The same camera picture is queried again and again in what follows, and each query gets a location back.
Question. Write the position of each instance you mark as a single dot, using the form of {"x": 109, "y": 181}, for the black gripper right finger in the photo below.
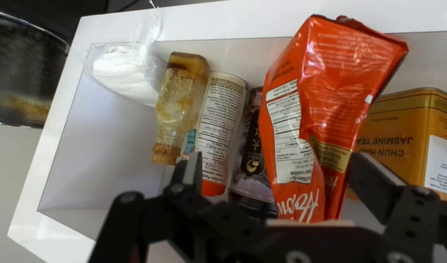
{"x": 407, "y": 219}

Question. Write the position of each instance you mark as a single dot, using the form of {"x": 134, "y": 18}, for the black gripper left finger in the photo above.
{"x": 184, "y": 213}

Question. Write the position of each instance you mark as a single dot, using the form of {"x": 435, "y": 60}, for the orange Tim Hortons packet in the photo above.
{"x": 325, "y": 88}

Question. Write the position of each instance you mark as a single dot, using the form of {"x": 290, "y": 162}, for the yellow food packet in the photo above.
{"x": 403, "y": 136}

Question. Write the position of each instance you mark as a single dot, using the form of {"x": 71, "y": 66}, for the dark canister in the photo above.
{"x": 254, "y": 161}

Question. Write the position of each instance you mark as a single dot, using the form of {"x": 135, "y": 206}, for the white label canister red lid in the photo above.
{"x": 223, "y": 121}

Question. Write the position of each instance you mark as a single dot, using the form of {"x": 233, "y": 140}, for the amber honey jar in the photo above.
{"x": 179, "y": 96}

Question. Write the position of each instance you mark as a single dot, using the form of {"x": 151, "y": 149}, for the white powder plastic bag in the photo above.
{"x": 121, "y": 67}

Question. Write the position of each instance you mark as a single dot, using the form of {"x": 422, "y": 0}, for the dark round metal pot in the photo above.
{"x": 19, "y": 73}

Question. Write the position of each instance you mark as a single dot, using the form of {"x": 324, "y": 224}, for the white wall shelf unit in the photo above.
{"x": 111, "y": 161}

